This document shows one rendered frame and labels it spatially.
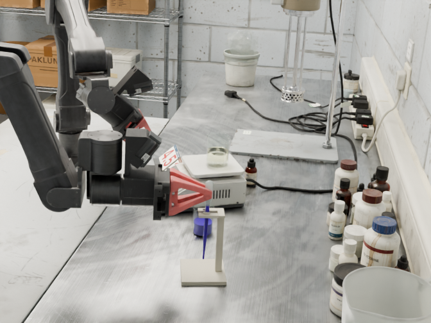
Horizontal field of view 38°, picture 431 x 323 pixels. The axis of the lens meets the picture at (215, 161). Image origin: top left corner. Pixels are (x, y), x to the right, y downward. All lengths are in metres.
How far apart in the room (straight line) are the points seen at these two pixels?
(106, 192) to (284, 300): 0.35
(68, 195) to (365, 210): 0.58
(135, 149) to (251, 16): 2.80
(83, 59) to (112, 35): 2.64
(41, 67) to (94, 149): 2.69
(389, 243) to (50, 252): 0.63
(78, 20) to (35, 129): 0.44
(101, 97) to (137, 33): 2.66
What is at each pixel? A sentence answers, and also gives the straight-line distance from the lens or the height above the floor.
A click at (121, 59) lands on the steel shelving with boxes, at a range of 3.63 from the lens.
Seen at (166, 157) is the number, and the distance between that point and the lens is 1.64.
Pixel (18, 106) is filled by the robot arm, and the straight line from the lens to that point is 1.03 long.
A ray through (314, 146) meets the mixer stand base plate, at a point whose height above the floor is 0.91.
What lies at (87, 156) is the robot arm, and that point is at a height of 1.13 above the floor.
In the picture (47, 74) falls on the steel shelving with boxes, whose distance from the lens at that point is 3.71.
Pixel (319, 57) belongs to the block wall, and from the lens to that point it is 3.81.
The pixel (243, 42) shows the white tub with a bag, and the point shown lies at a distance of 2.40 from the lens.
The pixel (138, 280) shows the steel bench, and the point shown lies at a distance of 1.14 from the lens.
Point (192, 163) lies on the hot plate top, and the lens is 1.41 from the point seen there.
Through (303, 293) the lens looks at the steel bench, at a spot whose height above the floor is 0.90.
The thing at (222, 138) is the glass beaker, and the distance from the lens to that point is 1.41.
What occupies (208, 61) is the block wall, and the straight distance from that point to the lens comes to 3.87.
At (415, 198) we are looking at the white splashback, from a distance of 1.31.
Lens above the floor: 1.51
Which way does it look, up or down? 21 degrees down
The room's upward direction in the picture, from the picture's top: 3 degrees clockwise
